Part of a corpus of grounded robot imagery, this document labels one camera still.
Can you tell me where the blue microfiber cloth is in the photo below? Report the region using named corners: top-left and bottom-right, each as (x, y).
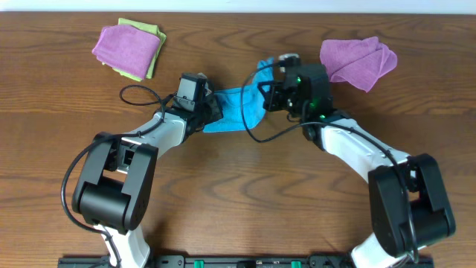
top-left (203, 57), bottom-right (274, 133)

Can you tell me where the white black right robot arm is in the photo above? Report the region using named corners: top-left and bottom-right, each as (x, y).
top-left (257, 62), bottom-right (456, 267)

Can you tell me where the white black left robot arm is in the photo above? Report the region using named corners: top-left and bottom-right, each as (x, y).
top-left (62, 73), bottom-right (222, 267)

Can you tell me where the crumpled purple cloth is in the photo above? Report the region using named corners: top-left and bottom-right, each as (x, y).
top-left (320, 36), bottom-right (398, 92)

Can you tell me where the green folded cloth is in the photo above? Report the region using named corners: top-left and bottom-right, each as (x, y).
top-left (93, 18), bottom-right (167, 81)

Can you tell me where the folded purple cloth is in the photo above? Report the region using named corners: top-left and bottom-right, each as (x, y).
top-left (92, 25), bottom-right (161, 80)

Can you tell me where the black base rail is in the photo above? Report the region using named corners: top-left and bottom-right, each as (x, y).
top-left (57, 254), bottom-right (435, 268)

